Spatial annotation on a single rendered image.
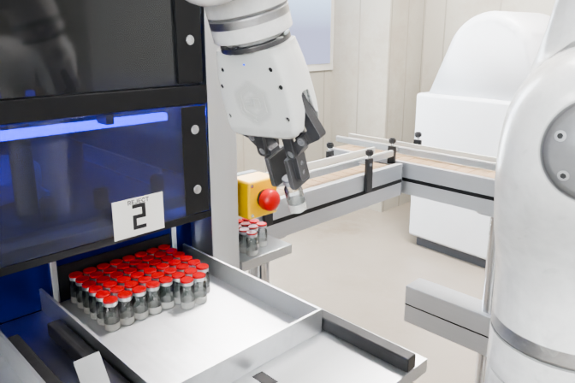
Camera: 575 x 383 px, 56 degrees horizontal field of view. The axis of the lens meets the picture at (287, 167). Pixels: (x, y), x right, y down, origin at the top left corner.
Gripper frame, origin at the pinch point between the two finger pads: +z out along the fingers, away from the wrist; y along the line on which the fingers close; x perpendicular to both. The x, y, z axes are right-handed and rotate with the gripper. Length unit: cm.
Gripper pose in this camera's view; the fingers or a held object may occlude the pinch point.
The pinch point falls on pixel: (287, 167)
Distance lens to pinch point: 62.8
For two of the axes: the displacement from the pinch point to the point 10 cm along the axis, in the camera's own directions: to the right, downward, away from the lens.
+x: 5.8, -4.8, 6.6
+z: 2.2, 8.7, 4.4
